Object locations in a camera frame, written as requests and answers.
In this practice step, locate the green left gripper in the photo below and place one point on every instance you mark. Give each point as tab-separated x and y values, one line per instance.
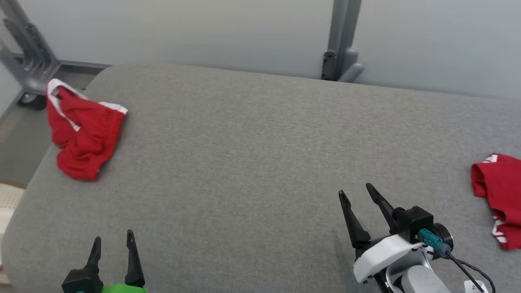
122	289

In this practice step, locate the grey metal rack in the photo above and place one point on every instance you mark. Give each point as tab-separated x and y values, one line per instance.
30	61

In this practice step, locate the cream woven basket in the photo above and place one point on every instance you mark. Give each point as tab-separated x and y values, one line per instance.
8	203

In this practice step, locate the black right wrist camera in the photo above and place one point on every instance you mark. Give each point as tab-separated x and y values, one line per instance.
413	221

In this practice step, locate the red white jersey shirt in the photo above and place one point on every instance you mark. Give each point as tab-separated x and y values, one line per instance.
504	183

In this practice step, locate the grey metal frame post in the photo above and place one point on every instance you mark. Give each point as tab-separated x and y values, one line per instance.
344	32

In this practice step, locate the red white-striped shorts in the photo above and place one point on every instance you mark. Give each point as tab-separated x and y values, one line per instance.
85	138

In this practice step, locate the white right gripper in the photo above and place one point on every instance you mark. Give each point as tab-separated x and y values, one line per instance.
382	256

